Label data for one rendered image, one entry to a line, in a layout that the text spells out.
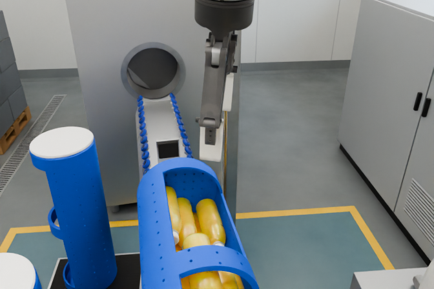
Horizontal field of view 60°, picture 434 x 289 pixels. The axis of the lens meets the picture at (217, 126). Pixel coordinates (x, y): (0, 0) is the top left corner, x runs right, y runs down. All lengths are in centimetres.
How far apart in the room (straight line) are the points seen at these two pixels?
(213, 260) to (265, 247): 179
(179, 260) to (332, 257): 189
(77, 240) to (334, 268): 155
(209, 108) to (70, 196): 147
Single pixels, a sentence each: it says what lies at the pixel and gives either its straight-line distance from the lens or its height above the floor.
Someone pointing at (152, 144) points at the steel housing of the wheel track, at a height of 93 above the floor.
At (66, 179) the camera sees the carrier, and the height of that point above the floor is 92.
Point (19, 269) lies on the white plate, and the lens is 129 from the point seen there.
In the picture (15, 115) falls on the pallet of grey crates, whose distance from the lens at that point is 443.
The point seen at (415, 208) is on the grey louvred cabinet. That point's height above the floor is 31.
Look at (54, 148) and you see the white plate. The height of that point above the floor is 104.
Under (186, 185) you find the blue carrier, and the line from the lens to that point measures 131.
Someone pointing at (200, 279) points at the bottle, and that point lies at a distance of 92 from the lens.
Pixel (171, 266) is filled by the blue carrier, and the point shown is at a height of 122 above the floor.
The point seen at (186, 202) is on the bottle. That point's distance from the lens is 128.
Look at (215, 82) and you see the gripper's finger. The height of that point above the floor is 174.
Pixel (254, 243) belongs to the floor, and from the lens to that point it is 270.
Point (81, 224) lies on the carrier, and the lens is 198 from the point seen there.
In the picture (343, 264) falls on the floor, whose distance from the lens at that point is 269.
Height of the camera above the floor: 190
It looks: 28 degrees down
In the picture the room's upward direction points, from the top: straight up
